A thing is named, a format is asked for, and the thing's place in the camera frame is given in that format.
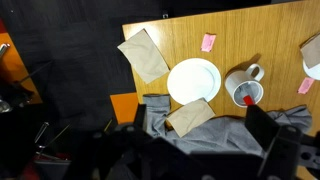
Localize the pink sugar packet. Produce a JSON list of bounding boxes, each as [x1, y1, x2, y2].
[[200, 33, 217, 53], [297, 76, 316, 95]]

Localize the brown napkin on small plate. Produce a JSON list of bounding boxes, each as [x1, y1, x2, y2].
[[299, 32, 320, 70]]

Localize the small white plate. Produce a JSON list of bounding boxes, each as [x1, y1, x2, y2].
[[302, 59, 320, 81]]

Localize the white mug cup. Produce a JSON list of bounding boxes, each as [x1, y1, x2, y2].
[[224, 63, 266, 109]]

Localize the grey hoodie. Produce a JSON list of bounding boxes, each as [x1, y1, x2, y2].
[[142, 93, 314, 158]]

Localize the marker pen with red cap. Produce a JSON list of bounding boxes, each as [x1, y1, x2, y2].
[[239, 84, 256, 107]]

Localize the large white plate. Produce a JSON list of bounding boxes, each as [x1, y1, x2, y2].
[[166, 57, 222, 106]]

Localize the brown paper napkin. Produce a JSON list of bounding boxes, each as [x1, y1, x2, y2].
[[165, 97, 217, 139]]

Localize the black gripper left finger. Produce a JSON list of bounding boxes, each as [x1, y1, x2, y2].
[[114, 103, 168, 158]]

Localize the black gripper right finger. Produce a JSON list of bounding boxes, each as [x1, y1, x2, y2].
[[245, 104, 303, 180]]

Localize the white paper sheet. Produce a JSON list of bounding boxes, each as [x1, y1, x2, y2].
[[117, 28, 171, 85]]

